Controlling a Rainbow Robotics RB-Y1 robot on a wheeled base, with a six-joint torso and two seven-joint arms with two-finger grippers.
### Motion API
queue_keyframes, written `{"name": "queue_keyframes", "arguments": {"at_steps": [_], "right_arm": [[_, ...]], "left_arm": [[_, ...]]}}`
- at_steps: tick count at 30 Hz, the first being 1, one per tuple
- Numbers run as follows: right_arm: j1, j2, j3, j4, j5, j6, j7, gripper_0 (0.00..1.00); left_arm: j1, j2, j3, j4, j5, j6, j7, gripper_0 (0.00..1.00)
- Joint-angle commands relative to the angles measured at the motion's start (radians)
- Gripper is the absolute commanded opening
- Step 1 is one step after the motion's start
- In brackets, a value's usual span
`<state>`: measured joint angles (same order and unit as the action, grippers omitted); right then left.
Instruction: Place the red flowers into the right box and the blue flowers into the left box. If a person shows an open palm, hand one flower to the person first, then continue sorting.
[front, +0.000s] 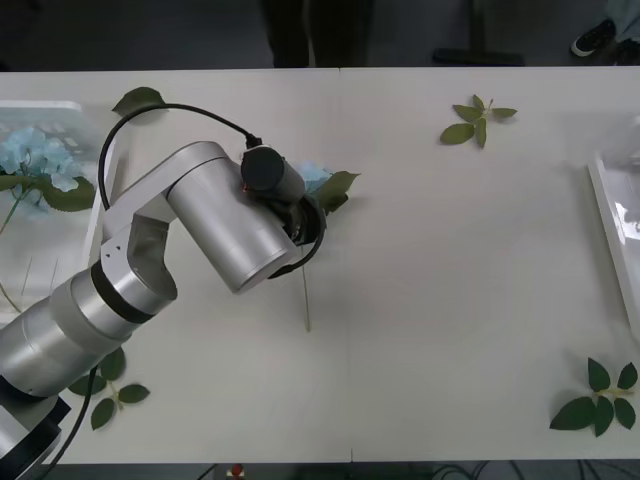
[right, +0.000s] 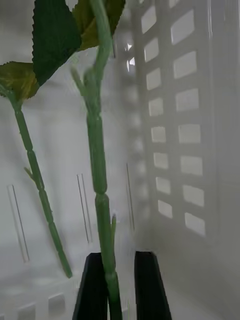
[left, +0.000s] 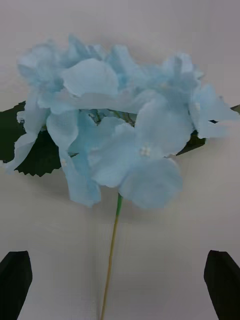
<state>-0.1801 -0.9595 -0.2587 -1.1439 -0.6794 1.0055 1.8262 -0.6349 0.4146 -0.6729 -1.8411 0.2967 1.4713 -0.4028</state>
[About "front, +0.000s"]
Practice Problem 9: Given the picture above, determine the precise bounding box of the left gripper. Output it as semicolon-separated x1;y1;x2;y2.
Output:
272;197;327;247

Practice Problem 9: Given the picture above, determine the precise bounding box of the small pale blue flower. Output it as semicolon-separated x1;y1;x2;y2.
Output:
294;159;362;332

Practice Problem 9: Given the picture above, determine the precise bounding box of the large pale blue flower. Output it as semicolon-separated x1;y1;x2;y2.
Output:
0;127;97;236

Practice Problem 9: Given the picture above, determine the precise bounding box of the pale green leaf twig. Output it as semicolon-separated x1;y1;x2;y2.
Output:
439;93;519;150

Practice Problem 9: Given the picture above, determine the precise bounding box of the person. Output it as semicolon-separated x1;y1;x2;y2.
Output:
259;0;377;69
570;0;640;66

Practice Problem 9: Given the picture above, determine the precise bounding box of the single dark green leaf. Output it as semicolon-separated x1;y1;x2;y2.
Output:
110;86;167;115

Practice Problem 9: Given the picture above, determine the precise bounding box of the dark green leaf twig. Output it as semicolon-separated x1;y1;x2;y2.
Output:
67;345;151;431
548;357;640;439

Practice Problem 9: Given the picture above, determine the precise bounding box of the shallow white box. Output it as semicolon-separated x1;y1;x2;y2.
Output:
0;99;122;326
587;112;640;334

